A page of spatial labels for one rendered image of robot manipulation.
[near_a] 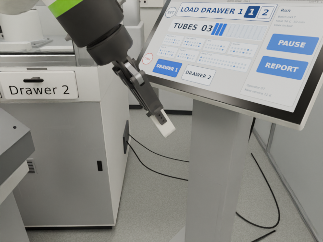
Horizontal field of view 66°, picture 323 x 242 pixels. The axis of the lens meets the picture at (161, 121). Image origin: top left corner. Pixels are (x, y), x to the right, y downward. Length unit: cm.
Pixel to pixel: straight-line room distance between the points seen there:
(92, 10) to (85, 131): 81
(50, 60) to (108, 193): 69
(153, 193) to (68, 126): 84
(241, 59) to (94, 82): 61
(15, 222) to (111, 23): 70
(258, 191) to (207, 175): 102
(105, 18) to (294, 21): 45
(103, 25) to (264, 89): 38
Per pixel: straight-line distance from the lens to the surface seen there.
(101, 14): 40
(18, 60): 114
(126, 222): 160
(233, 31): 72
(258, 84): 62
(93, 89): 107
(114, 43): 42
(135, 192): 177
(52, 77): 108
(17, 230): 95
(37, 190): 144
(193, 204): 103
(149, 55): 82
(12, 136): 80
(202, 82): 67
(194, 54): 73
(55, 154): 127
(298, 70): 62
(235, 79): 64
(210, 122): 80
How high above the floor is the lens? 119
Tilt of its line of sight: 26 degrees down
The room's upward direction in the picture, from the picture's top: straight up
